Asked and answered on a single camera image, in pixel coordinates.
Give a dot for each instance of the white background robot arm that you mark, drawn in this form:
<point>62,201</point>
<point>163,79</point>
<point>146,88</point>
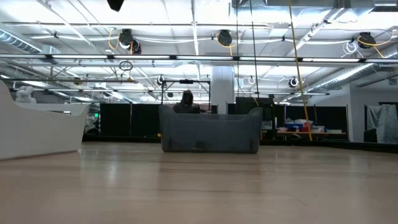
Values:
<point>25,93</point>

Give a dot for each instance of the long light bar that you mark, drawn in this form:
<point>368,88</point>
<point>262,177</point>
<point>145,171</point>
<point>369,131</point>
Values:
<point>202,57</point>

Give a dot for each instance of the black partition panels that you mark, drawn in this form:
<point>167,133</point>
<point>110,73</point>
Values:
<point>124,121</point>

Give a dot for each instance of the person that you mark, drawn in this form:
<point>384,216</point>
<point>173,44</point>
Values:
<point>186,104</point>

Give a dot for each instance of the white plastic bin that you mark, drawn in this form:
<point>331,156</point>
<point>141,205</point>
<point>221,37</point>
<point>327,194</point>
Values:
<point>37,133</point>

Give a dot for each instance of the dark grey translucent bin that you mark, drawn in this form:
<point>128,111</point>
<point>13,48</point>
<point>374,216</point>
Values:
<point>211,133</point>

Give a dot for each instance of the blue storage bin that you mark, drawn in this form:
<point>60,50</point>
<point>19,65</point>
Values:
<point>293,127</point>

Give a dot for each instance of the wooden table with bins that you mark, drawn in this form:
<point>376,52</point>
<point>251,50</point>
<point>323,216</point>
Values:
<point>311,133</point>

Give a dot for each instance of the grey tarp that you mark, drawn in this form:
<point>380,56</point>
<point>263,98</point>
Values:
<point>384,123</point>

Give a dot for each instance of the black metal stand frame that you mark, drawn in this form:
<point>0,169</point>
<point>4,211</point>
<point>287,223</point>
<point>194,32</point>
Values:
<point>186,81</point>

